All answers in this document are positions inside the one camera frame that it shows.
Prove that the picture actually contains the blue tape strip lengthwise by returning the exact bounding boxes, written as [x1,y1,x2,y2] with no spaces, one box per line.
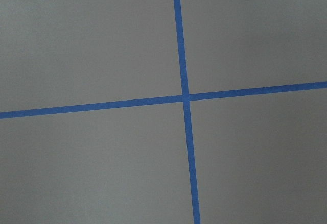
[173,0,201,223]

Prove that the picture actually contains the blue tape strip crosswise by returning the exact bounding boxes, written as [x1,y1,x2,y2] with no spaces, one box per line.
[1,81,326,119]

